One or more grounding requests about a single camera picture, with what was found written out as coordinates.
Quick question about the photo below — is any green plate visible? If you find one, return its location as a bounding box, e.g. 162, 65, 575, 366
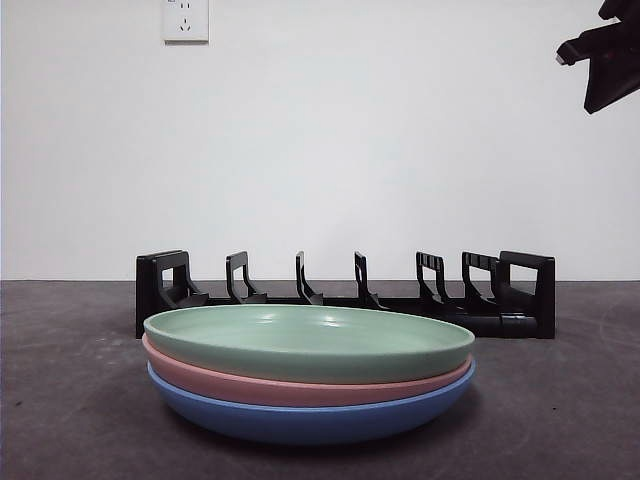
142, 304, 476, 386

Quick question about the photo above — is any blue plate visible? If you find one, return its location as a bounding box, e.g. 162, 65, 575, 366
146, 362, 478, 446

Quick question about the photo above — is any pink plate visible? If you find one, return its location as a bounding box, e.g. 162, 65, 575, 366
142, 333, 476, 409

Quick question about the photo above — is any black plate rack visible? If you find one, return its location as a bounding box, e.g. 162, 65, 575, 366
135, 249, 557, 341

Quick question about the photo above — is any white wall socket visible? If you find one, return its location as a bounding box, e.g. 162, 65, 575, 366
163, 0, 210, 45

